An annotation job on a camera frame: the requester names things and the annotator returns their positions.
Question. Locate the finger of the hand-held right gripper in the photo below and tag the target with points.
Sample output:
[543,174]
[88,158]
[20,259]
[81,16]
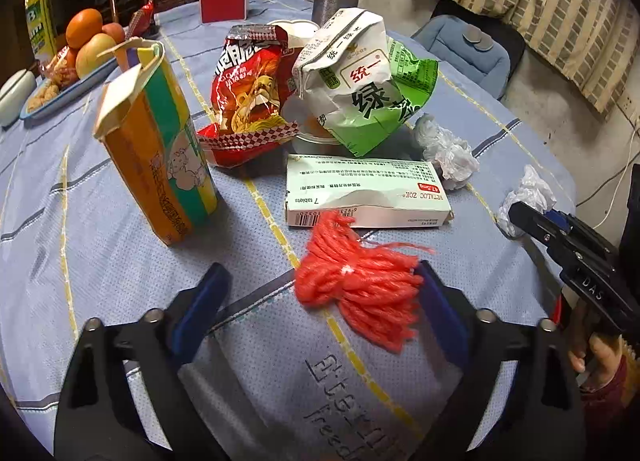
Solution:
[532,226]
[575,228]

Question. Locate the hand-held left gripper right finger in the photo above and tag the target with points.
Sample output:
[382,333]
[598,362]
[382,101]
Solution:
[441,307]

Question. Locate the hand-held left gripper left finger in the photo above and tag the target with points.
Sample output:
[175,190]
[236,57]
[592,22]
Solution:
[200,302]

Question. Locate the white tissue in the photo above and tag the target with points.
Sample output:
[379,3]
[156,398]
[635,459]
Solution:
[530,191]
[445,148]

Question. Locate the red yarn bundle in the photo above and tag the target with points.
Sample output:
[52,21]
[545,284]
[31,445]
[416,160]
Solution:
[360,286]

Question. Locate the clear plastic bowl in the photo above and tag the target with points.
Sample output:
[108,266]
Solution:
[311,143]

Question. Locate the person's right hand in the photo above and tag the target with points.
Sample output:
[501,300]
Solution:
[582,341]

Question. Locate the blue checked tablecloth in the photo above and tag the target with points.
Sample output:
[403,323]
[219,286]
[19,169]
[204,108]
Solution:
[125,266]

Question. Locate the white medicine box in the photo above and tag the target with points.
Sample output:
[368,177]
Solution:
[360,186]

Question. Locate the orange and green drink carton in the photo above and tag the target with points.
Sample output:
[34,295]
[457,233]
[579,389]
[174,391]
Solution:
[160,151]

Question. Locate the blue cushioned chair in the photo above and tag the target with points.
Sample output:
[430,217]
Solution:
[516,58]

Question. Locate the blue seat cushion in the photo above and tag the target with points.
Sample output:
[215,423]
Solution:
[460,53]

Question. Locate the orange food leftover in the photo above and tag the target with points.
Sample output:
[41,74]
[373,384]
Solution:
[322,128]

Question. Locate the red snack bag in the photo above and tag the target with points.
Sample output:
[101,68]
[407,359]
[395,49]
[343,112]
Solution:
[245,91]

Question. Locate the green and white tea package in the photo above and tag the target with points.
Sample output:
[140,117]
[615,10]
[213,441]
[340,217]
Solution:
[360,91]

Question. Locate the blue rimmed fruit plate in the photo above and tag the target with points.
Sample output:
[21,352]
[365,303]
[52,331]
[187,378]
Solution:
[75,91]

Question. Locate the pile of walnuts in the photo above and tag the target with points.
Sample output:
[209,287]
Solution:
[42,95]

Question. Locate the yellow apple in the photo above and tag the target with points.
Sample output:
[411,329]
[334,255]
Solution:
[95,55]

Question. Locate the clear bag of snacks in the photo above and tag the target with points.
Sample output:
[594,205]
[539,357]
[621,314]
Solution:
[62,70]

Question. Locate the white ceramic jar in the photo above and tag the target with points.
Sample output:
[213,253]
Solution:
[15,96]

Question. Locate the red apple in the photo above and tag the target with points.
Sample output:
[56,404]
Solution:
[114,32]

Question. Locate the crumpled paper cup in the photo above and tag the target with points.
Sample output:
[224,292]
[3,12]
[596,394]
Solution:
[300,33]

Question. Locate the small red snack packet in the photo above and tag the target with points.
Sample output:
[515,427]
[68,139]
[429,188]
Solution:
[142,18]

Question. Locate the large orange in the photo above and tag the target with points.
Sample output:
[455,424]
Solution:
[84,28]

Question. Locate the yellow cereal box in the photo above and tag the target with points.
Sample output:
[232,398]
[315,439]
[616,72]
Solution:
[41,21]

